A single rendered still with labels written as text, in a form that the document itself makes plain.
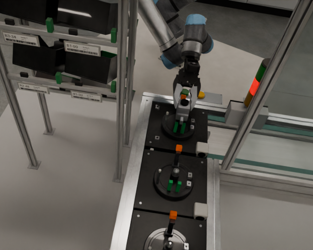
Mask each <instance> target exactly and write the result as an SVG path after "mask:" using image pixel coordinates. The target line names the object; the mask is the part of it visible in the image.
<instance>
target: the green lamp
mask: <svg viewBox="0 0 313 250"><path fill-rule="evenodd" d="M265 70H266V68H265V67H264V66H263V65H262V63H261V65H260V67H259V69H258V71H257V74H256V76H255V78H256V80H257V81H258V82H260V81H261V79H262V77H263V74H264V72H265Z"/></svg>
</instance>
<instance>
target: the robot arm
mask: <svg viewBox="0 0 313 250"><path fill-rule="evenodd" d="M194 1H196V0H139V3H138V13H139V15H140V17H141V18H142V20H143V21H144V23H145V25H146V26H147V28H148V29H149V31H150V33H151V34H152V36H153V37H154V39H155V41H156V42H157V44H158V46H159V47H160V49H161V50H162V52H163V54H162V55H161V60H162V62H163V64H164V66H165V67H166V68H167V69H172V68H174V67H176V66H179V65H180V64H182V63H184V68H181V69H179V72H178V74H177V75H176V78H175V80H174V82H173V103H174V106H175V108H177V106H178V100H179V98H180V93H181V92H182V90H183V87H189V88H190V90H189V91H190V95H191V98H190V102H191V103H190V111H192V109H193V108H194V106H195V104H196V101H197V98H198V95H199V92H200V89H201V82H200V78H198V75H199V70H200V65H199V62H198V61H199V60H200V56H201V54H207V53H209V52H210V51H211V50H212V49H213V46H214V42H213V39H212V37H211V36H210V35H209V34H208V32H207V30H206V29H205V25H206V24H205V22H206V19H205V17H204V16H202V15H200V14H191V15H189V16H187V18H186V22H185V21H184V20H183V19H182V18H180V16H179V14H178V13H177V12H179V11H180V10H182V9H183V8H185V7H186V6H188V5H189V4H191V3H192V2H194ZM182 35H184V36H183V42H182V43H180V44H179V43H178V42H177V40H176V39H177V38H179V37H180V36H182ZM193 85H194V86H193Z"/></svg>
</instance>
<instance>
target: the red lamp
mask: <svg viewBox="0 0 313 250"><path fill-rule="evenodd" d="M258 85H259V82H258V81H257V80H256V78H254V80H253V83H252V85H251V87H250V89H249V91H250V93H251V94H252V95H254V93H255V91H256V89H257V87H258Z"/></svg>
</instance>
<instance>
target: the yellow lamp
mask: <svg viewBox="0 0 313 250"><path fill-rule="evenodd" d="M252 97H253V95H252V94H251V93H250V91H248V94H247V96H246V98H245V100H244V104H245V105H246V106H247V107H248V106H249V104H250V101H251V99H252Z"/></svg>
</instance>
